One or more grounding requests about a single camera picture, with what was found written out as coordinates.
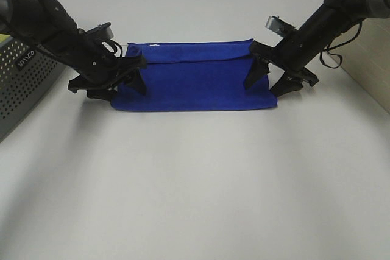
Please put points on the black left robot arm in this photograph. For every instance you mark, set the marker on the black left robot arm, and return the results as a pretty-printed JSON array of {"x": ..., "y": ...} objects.
[{"x": 46, "y": 27}]

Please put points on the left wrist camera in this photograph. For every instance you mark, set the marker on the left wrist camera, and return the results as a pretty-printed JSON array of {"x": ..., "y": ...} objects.
[{"x": 101, "y": 32}]

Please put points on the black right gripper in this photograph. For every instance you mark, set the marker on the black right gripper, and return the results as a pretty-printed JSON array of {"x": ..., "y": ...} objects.
[{"x": 296, "y": 49}]

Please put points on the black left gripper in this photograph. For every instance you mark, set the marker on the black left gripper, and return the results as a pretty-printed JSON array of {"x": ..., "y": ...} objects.
[{"x": 101, "y": 66}]

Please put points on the blue microfiber towel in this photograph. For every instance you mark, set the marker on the blue microfiber towel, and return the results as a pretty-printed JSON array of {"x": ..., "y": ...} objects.
[{"x": 194, "y": 77}]

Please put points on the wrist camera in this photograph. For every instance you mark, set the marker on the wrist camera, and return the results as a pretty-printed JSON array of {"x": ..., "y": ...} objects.
[
  {"x": 278, "y": 26},
  {"x": 101, "y": 32}
]

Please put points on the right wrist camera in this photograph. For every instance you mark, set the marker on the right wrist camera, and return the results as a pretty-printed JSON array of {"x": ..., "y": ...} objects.
[{"x": 278, "y": 26}]

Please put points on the grey perforated laundry basket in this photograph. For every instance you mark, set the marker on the grey perforated laundry basket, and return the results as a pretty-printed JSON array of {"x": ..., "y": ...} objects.
[{"x": 27, "y": 70}]

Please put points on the beige storage bin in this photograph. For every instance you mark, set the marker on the beige storage bin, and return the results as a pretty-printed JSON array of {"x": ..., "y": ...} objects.
[{"x": 366, "y": 59}]

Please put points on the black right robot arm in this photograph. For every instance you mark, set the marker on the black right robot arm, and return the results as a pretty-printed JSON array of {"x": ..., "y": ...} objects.
[{"x": 335, "y": 17}]

